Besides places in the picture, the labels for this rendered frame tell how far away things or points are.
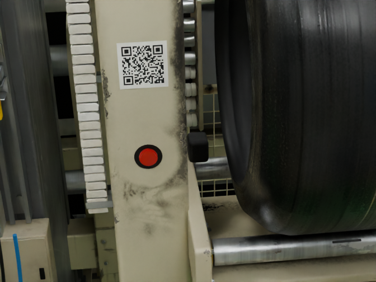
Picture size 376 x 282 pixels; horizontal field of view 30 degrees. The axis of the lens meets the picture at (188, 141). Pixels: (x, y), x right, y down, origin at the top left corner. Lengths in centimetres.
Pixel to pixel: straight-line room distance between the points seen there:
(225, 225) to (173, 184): 28
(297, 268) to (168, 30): 46
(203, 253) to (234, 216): 34
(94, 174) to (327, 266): 42
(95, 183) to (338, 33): 49
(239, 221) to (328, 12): 63
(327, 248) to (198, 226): 22
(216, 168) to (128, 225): 27
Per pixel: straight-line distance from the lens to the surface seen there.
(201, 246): 112
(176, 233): 123
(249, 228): 142
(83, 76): 109
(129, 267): 126
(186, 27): 148
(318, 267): 123
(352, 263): 124
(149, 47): 106
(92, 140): 114
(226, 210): 147
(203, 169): 140
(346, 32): 92
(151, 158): 114
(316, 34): 91
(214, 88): 155
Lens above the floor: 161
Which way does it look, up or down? 28 degrees down
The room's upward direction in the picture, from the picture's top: 2 degrees counter-clockwise
